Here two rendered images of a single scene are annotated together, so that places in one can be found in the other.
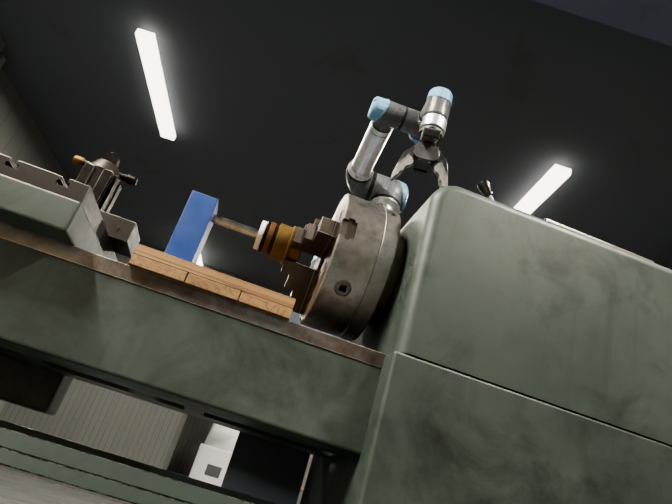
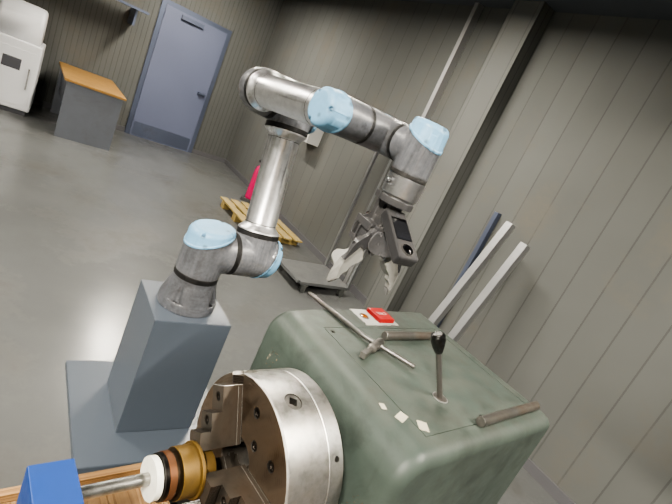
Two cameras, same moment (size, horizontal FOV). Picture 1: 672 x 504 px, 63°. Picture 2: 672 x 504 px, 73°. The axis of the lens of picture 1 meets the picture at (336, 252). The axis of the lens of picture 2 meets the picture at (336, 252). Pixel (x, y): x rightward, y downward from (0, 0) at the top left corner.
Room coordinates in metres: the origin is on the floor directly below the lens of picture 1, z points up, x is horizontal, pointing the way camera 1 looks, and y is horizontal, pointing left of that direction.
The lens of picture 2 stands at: (0.59, 0.44, 1.71)
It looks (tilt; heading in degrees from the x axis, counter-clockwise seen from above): 16 degrees down; 322
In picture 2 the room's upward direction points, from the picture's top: 25 degrees clockwise
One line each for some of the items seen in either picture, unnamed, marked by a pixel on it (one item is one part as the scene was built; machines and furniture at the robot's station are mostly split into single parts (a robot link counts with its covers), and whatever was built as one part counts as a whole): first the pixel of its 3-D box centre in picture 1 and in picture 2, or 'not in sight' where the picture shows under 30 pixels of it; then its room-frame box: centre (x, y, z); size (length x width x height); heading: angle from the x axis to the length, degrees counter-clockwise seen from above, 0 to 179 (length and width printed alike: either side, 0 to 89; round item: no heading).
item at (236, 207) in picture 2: not in sight; (258, 221); (5.73, -2.19, 0.05); 1.12 x 0.77 x 0.11; 1
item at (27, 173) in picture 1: (61, 227); not in sight; (1.09, 0.57, 0.95); 0.43 x 0.18 x 0.04; 7
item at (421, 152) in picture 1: (426, 151); (382, 224); (1.27, -0.16, 1.55); 0.09 x 0.08 x 0.12; 175
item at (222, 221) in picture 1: (236, 226); (114, 486); (1.11, 0.23, 1.08); 0.13 x 0.07 x 0.07; 97
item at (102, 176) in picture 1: (94, 193); not in sight; (1.15, 0.57, 1.07); 0.07 x 0.07 x 0.10; 7
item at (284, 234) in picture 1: (282, 243); (183, 471); (1.13, 0.12, 1.08); 0.09 x 0.09 x 0.09; 7
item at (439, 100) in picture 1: (437, 108); (419, 150); (1.26, -0.16, 1.71); 0.09 x 0.08 x 0.11; 5
